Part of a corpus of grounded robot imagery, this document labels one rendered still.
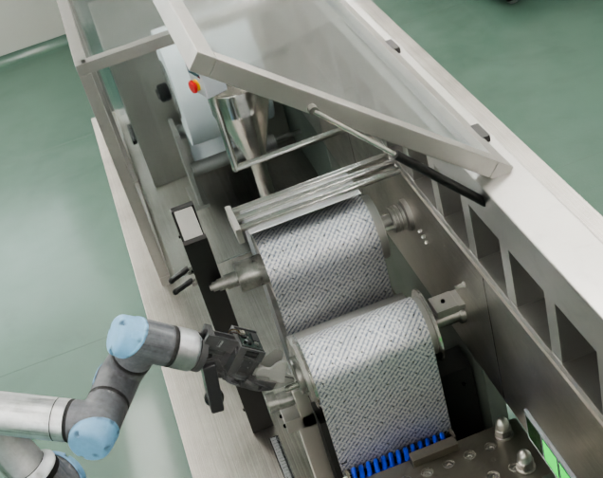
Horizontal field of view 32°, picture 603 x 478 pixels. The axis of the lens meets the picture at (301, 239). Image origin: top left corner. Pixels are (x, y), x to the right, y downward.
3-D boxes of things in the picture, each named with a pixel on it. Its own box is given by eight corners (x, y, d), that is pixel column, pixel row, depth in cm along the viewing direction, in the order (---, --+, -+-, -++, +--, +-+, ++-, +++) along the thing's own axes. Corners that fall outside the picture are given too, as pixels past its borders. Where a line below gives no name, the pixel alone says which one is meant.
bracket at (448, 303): (429, 304, 206) (427, 297, 204) (456, 294, 206) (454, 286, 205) (438, 319, 201) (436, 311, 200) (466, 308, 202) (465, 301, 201)
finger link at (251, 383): (278, 388, 194) (235, 378, 190) (274, 395, 195) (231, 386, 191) (271, 373, 198) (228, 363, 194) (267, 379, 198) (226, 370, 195)
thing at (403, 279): (246, 64, 405) (228, 7, 392) (255, 62, 406) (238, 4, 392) (498, 450, 221) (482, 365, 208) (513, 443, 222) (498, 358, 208)
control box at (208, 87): (187, 94, 229) (173, 52, 223) (212, 81, 231) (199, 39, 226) (202, 102, 224) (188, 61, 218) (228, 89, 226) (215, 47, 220)
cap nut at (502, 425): (491, 432, 208) (488, 415, 206) (508, 425, 209) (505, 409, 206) (499, 444, 205) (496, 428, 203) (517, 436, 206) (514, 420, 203)
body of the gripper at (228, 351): (269, 355, 190) (210, 340, 185) (250, 392, 194) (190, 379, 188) (259, 330, 197) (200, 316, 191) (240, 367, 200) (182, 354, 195)
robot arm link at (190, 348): (167, 376, 186) (159, 349, 193) (191, 380, 188) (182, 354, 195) (184, 341, 184) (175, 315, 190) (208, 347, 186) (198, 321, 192)
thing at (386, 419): (342, 474, 210) (321, 408, 200) (451, 431, 213) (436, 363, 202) (343, 476, 210) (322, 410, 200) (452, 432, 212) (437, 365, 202)
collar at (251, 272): (238, 282, 222) (229, 257, 218) (264, 271, 222) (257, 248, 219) (245, 298, 216) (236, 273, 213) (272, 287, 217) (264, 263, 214)
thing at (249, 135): (265, 286, 287) (206, 103, 255) (314, 268, 288) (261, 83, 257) (280, 315, 275) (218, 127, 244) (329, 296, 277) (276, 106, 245)
